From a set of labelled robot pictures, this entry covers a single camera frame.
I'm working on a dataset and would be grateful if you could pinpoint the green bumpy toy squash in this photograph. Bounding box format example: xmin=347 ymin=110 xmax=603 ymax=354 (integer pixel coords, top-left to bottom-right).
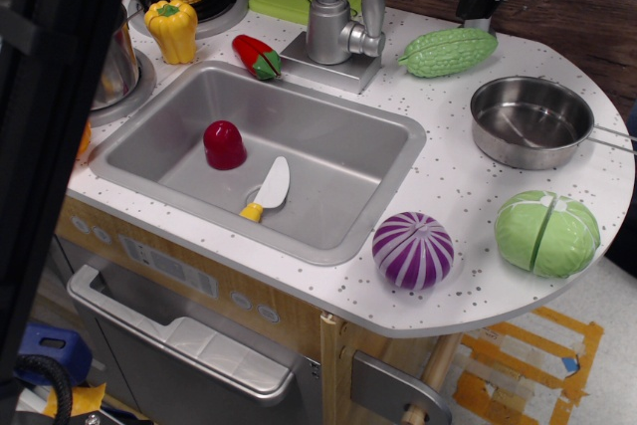
xmin=398 ymin=28 xmax=499 ymax=79

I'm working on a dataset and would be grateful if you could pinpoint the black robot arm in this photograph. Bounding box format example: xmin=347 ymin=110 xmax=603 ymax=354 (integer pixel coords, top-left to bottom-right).
xmin=1 ymin=0 xmax=120 ymax=423

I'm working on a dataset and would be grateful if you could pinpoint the small steel pan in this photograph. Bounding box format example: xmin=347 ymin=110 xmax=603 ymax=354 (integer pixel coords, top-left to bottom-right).
xmin=470 ymin=76 xmax=636 ymax=170

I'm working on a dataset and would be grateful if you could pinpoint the tall steel pot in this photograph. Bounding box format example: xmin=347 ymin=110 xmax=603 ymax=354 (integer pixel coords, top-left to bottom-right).
xmin=92 ymin=4 xmax=139 ymax=110

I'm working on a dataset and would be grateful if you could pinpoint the silver toy faucet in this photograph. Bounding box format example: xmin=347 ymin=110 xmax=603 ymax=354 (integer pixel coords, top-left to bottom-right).
xmin=282 ymin=0 xmax=385 ymax=94

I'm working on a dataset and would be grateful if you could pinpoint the green toy cutting board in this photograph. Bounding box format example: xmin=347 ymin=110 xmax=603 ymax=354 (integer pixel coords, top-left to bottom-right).
xmin=249 ymin=0 xmax=312 ymax=26

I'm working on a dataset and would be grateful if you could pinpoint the red toy chili pepper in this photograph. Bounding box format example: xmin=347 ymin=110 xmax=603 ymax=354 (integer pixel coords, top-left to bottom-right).
xmin=232 ymin=35 xmax=282 ymax=81

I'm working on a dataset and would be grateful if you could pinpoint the green toy cabbage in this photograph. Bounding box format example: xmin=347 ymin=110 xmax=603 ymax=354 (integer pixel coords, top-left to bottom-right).
xmin=494 ymin=190 xmax=601 ymax=279

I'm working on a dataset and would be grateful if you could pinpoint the grey toy sink basin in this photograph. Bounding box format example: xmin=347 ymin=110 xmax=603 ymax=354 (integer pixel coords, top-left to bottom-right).
xmin=90 ymin=61 xmax=426 ymax=266

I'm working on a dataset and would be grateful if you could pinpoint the black stove burner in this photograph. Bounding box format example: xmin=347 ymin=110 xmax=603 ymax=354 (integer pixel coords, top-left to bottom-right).
xmin=126 ymin=0 xmax=248 ymax=40

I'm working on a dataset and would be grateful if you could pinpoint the purple striped toy onion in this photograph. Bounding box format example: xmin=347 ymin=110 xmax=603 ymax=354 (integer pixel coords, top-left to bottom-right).
xmin=372 ymin=212 xmax=455 ymax=291

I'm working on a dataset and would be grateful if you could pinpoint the white yellow toy knife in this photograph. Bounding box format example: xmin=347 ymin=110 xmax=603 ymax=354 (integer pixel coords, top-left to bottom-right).
xmin=239 ymin=156 xmax=291 ymax=222

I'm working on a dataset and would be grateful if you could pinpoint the red toy tomato half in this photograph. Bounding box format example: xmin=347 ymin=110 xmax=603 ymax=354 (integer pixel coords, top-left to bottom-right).
xmin=203 ymin=120 xmax=247 ymax=170

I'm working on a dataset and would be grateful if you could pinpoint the yellow toy bell pepper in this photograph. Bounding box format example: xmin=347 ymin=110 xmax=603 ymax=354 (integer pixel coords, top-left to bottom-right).
xmin=144 ymin=0 xmax=198 ymax=65

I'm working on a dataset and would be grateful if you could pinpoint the orange toy pumpkin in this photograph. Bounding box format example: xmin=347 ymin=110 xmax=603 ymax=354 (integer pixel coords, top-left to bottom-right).
xmin=77 ymin=121 xmax=92 ymax=157

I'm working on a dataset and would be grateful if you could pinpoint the grey toy dishwasher door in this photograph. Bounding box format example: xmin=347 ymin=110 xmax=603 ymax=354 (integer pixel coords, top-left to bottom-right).
xmin=67 ymin=264 xmax=322 ymax=424

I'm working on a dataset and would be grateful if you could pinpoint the blue clamp tool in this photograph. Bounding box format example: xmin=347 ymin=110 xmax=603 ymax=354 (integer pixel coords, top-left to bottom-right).
xmin=19 ymin=322 xmax=93 ymax=386

